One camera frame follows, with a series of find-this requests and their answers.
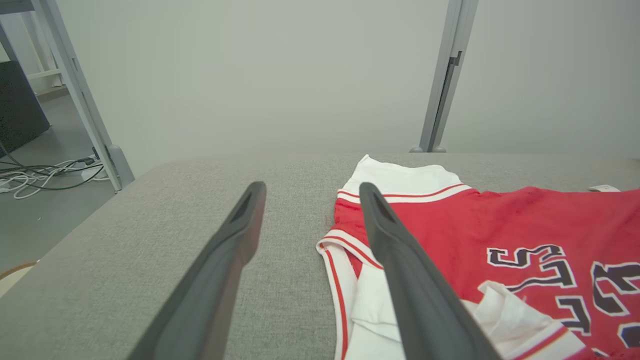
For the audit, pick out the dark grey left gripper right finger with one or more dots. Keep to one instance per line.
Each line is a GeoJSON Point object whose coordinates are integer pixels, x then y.
{"type": "Point", "coordinates": [420, 300]}

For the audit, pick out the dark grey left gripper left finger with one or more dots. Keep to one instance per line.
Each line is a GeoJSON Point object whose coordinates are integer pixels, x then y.
{"type": "Point", "coordinates": [210, 290]}

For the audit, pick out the red and white jersey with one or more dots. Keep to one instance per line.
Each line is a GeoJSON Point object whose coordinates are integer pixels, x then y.
{"type": "Point", "coordinates": [475, 220]}

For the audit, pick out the white power strip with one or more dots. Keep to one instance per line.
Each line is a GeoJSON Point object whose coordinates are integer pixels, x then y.
{"type": "Point", "coordinates": [92, 172]}

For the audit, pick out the grey wheeled stand leg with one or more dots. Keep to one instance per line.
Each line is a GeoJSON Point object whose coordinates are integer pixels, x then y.
{"type": "Point", "coordinates": [75, 85]}

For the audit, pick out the black cabinet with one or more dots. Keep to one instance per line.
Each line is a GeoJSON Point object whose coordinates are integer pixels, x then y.
{"type": "Point", "coordinates": [17, 110]}

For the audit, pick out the grey metal partition post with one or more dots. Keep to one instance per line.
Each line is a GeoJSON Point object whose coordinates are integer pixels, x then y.
{"type": "Point", "coordinates": [440, 90]}

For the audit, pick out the white table frame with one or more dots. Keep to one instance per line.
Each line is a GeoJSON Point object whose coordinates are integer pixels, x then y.
{"type": "Point", "coordinates": [45, 74]}

